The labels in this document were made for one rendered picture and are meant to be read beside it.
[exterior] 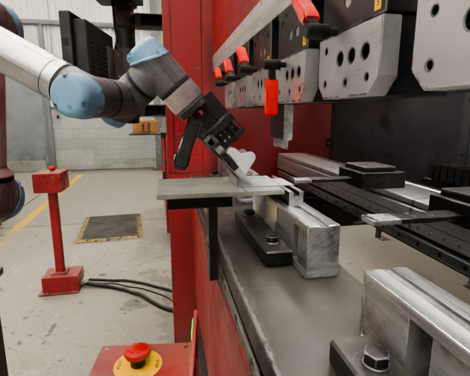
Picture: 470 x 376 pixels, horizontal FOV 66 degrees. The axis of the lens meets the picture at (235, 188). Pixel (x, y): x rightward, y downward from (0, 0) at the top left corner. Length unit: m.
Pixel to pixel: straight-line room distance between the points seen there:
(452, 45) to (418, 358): 0.30
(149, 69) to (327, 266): 0.50
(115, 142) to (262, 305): 7.55
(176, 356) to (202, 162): 1.16
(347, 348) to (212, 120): 0.52
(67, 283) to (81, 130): 5.70
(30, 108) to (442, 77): 8.09
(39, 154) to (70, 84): 7.62
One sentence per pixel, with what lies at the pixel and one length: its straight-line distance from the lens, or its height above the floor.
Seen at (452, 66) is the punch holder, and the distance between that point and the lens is 0.33.
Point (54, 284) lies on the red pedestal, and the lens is 2.70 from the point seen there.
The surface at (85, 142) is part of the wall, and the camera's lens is 8.10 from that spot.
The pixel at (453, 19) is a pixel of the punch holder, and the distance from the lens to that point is 0.34.
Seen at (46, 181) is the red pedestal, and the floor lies 0.75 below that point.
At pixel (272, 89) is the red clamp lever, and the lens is 0.66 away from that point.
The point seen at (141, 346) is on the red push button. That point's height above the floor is 0.81.
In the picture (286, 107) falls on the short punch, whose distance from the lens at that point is 0.79.
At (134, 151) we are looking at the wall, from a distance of 8.01.
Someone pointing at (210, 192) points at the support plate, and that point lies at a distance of 0.73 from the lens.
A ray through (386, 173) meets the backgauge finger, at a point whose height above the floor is 1.02.
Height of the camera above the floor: 1.16
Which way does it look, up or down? 12 degrees down
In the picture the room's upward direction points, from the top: straight up
